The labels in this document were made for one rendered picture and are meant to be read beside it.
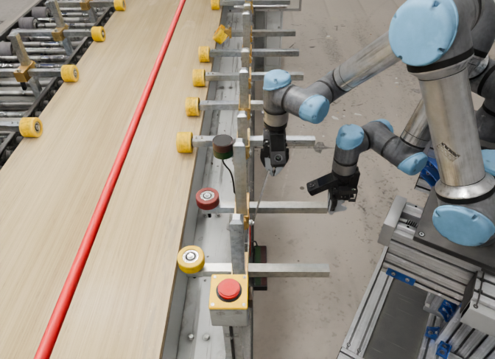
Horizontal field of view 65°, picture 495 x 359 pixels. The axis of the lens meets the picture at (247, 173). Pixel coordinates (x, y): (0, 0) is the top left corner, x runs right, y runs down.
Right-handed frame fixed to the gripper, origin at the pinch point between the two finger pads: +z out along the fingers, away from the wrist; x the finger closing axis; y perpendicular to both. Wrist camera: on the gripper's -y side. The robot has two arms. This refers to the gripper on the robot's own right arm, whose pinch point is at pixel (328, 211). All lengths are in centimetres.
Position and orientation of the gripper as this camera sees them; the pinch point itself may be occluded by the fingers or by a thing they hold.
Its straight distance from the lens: 141.8
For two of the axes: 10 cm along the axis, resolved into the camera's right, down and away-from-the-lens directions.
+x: 0.2, -6.7, 7.4
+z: 0.1, 7.4, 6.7
